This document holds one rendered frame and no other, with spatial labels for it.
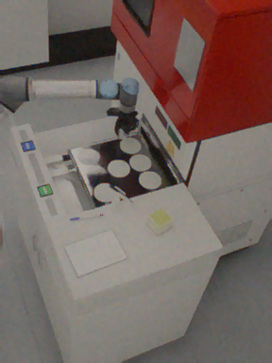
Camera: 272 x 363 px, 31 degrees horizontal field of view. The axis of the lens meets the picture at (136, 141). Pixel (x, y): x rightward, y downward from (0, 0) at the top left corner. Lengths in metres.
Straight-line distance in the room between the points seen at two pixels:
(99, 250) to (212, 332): 1.18
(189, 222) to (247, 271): 1.17
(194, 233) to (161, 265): 0.20
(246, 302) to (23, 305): 1.27
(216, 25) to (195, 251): 0.87
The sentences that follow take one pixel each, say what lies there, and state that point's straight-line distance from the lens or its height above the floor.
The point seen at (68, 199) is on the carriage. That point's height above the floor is 0.88.
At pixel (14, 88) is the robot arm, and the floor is 1.32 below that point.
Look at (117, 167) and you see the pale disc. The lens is 2.26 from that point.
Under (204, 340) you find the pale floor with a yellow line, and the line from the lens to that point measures 2.90.
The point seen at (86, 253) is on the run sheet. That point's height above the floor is 0.97.
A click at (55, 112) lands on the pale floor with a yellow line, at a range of 3.79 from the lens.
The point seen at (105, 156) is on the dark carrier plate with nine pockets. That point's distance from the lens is 2.30.
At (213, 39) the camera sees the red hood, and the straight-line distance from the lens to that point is 1.65.
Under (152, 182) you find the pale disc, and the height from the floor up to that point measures 0.90.
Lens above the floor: 2.62
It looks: 46 degrees down
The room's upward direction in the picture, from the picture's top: 9 degrees clockwise
